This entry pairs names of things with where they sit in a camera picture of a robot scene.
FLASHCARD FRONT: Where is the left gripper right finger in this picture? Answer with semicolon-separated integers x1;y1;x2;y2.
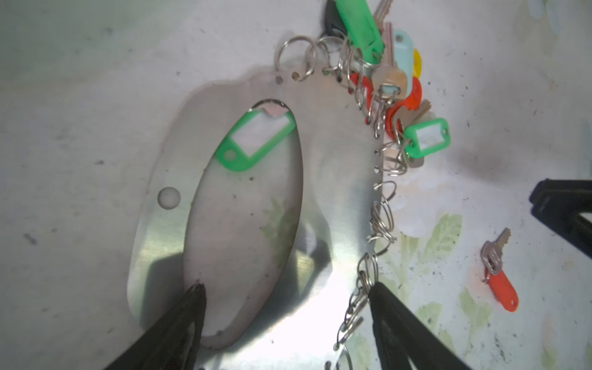
368;282;469;369

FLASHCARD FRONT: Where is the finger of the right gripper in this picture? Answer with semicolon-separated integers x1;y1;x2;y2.
530;179;591;257

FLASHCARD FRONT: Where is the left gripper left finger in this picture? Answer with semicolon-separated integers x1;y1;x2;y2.
107;283;207;369

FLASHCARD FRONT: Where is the key with red tag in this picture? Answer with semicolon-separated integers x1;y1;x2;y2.
480;228;520;312

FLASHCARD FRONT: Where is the bunch of coloured keys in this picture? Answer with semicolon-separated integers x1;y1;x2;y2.
308;1;451;176

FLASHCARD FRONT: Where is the green key tag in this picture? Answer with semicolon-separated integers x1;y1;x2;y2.
215;109;296;172

